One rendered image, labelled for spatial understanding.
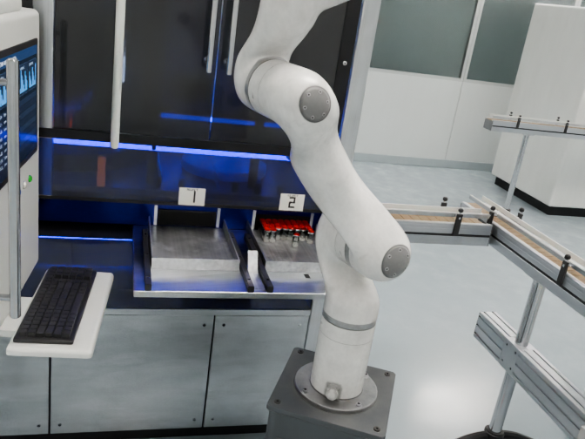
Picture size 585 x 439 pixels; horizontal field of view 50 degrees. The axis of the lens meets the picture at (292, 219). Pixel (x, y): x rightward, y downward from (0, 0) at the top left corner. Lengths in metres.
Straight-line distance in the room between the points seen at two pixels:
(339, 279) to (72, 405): 1.36
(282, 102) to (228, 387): 1.60
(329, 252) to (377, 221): 0.16
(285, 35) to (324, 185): 0.28
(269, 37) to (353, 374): 0.73
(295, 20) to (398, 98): 6.23
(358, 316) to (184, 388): 1.22
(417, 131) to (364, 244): 6.26
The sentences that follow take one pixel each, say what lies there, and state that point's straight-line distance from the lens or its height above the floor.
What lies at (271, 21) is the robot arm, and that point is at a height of 1.64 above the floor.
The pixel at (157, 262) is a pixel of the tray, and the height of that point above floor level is 0.90.
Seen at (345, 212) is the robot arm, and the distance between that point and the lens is 1.18.
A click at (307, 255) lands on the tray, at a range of 2.07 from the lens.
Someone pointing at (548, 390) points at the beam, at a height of 0.51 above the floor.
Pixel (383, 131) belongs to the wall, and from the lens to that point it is 7.27.
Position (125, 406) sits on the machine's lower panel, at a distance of 2.45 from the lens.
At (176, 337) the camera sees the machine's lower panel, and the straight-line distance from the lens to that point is 2.29.
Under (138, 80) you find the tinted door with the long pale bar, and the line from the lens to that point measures 1.98.
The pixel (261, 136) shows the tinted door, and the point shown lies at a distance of 2.05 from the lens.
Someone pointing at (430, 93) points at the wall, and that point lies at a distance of 7.40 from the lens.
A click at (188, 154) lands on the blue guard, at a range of 2.03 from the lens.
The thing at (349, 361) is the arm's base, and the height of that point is 0.97.
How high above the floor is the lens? 1.68
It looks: 20 degrees down
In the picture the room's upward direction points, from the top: 9 degrees clockwise
